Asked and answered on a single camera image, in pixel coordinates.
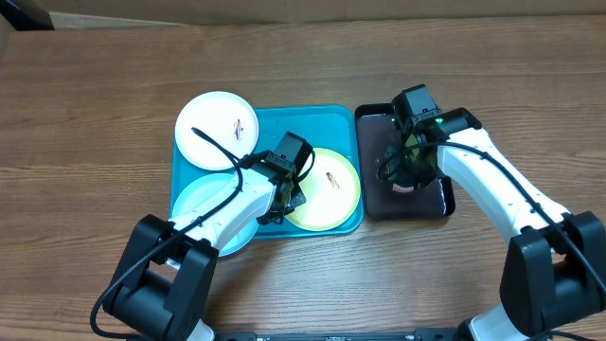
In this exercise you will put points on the light blue plate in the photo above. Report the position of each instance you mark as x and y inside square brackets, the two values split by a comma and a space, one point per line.
[200, 190]

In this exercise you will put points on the white plate with red stain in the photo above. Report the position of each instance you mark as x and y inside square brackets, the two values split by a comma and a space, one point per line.
[226, 118]

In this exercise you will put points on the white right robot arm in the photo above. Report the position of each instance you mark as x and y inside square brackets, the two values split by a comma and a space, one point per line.
[554, 273]

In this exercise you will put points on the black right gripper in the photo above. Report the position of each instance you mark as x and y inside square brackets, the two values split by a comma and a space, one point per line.
[407, 170]

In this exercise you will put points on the teal plastic tray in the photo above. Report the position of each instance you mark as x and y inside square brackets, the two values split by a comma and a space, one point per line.
[331, 127]

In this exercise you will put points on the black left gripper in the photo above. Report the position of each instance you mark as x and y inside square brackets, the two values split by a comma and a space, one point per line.
[296, 198]

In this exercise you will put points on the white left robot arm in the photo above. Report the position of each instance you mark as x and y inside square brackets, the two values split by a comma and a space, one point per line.
[162, 281]

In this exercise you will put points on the black rectangular tray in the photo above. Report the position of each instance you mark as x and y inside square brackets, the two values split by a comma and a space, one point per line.
[378, 137]

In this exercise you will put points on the brown cardboard backdrop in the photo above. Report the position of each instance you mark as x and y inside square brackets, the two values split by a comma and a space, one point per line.
[38, 14]

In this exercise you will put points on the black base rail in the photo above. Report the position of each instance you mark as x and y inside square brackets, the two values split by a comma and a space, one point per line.
[430, 334]

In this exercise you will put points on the green and orange sponge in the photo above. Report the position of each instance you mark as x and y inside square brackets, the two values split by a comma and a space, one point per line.
[402, 189]

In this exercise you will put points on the yellow plate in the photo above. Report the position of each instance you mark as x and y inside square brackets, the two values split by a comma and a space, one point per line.
[332, 191]

